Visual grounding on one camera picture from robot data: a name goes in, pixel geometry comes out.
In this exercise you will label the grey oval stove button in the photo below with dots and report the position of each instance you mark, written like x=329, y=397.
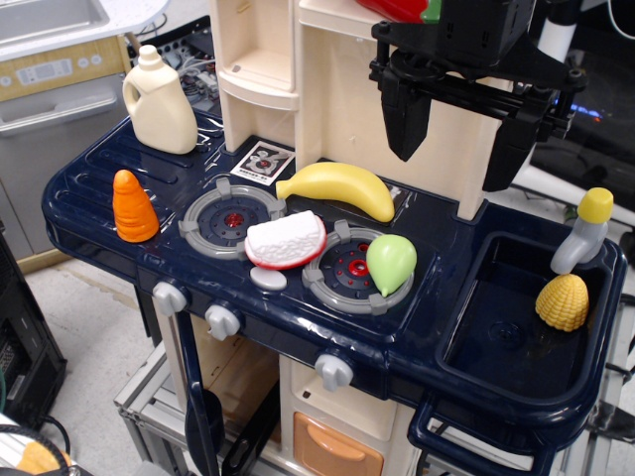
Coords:
x=268, y=280

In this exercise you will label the navy towel bar handle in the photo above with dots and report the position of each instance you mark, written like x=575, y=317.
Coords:
x=480, y=442

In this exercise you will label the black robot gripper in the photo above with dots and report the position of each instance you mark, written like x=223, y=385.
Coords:
x=480, y=58

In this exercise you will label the black computer case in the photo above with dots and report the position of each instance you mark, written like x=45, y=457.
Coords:
x=32, y=366

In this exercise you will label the toy dishwasher cabinet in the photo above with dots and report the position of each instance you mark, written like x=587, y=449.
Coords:
x=62, y=65

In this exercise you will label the grey toy faucet yellow cap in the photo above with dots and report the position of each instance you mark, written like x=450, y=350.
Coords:
x=588, y=231

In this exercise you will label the middle grey stove knob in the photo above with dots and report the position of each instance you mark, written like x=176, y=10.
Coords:
x=222, y=322

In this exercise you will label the navy toy sink basin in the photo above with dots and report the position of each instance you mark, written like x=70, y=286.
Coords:
x=502, y=354

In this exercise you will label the grey stove burner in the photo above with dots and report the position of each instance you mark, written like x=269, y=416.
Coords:
x=216, y=224
x=339, y=276

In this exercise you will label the orange toy oven drawer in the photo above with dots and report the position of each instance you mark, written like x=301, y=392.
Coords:
x=325, y=451

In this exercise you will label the left grey stove burner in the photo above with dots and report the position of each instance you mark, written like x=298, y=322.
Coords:
x=216, y=224

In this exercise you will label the cream toy kitchen shelf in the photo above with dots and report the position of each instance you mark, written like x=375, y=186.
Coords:
x=297, y=73

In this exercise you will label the green toy pear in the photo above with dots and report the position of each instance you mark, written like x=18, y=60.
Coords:
x=391, y=260

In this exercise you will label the left grey stove knob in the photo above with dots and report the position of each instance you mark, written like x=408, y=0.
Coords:
x=168, y=298

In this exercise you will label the white red toy fruit slice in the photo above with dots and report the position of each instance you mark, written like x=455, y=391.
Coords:
x=287, y=242

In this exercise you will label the yellow toy banana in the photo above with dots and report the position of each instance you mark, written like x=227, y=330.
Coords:
x=341, y=182

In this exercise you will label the orange toy carrot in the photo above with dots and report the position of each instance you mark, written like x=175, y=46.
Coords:
x=135, y=218

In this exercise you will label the grey stove knob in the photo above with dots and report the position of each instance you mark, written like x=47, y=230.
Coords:
x=222, y=322
x=335, y=373
x=168, y=298

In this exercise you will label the right grey stove burner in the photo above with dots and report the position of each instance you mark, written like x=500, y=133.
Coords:
x=339, y=276

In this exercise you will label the red toy pepper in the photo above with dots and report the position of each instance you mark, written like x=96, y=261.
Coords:
x=406, y=11

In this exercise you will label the cream detergent bottle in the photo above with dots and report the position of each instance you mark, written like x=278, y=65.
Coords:
x=161, y=115

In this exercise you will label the navy toy kitchen counter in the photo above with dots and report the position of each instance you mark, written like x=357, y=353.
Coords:
x=427, y=310

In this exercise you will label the yellow toy corn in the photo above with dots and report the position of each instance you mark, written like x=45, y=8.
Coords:
x=563, y=303

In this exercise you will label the right grey stove knob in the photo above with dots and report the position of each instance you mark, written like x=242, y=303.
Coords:
x=335, y=373

